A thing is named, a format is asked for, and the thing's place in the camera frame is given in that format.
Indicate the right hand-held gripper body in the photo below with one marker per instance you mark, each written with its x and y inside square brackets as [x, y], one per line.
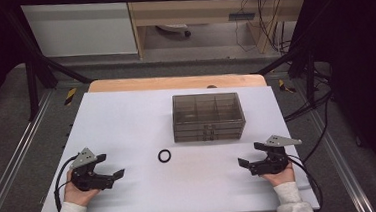
[270, 165]

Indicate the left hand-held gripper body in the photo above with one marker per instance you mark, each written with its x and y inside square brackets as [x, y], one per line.
[87, 181]

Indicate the transparent grey drawer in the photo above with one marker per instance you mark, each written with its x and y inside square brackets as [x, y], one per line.
[191, 139]

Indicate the transparent grey drawer box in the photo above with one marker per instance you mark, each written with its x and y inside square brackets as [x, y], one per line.
[206, 108]

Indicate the person's right hand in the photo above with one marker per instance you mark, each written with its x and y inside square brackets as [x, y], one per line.
[283, 178]

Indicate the person's left hand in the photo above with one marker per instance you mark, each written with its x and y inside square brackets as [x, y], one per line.
[75, 195]

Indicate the white foam board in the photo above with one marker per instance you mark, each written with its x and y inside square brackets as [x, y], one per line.
[127, 123]

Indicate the yellow black tape strip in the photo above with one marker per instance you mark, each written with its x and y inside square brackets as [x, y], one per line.
[285, 86]
[70, 95]

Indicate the black metal stand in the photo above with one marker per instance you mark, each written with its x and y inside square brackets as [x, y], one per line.
[310, 74]
[32, 83]

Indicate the wooden table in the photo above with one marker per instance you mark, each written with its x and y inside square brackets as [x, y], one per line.
[174, 83]

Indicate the white cabinet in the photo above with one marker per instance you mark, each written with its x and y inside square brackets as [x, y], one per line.
[77, 30]

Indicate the blue power strip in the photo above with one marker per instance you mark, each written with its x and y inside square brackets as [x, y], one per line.
[241, 16]

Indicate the white office chair base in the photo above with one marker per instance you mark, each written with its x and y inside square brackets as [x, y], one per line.
[173, 27]

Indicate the light wooden desk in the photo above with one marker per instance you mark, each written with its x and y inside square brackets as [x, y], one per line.
[202, 9]

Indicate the aluminium floor rail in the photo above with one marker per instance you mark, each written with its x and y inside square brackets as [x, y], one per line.
[21, 144]
[340, 162]

